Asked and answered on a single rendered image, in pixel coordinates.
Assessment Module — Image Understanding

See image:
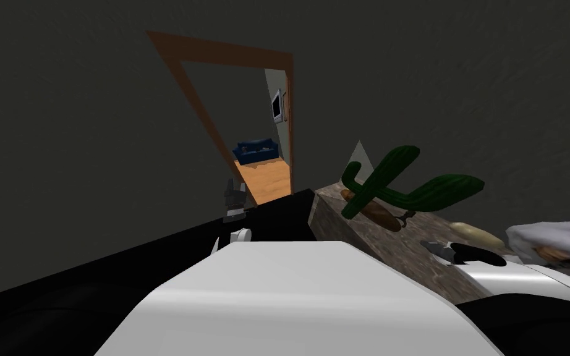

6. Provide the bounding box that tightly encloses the green cactus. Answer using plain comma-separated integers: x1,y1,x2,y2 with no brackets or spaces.
341,145,486,221

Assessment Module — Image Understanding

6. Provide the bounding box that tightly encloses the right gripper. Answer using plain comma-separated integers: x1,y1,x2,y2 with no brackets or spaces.
420,240,457,265

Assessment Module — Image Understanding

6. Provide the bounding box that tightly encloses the brown marble table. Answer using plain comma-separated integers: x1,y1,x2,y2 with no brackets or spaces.
308,180,570,305

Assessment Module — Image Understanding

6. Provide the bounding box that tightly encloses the white framed wall screen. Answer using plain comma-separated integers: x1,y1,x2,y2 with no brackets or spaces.
270,88,286,125

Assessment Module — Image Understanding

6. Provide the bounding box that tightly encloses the brown oval loaf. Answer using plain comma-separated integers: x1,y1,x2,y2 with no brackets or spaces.
340,189,404,233

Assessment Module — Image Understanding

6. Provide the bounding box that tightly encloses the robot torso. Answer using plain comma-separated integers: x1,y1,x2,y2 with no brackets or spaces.
94,240,506,356

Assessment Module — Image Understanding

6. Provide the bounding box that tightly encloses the pale beige bread loaf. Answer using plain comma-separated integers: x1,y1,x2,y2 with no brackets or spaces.
449,222,506,251

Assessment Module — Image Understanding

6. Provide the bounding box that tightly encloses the pale grey bowl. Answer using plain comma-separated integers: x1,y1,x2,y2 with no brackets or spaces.
505,220,570,271

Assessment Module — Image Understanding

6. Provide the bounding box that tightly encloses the blue sofa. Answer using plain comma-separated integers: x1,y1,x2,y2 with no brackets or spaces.
232,138,281,166

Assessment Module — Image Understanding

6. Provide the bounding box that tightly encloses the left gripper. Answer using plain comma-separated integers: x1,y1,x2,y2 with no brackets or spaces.
223,177,249,221

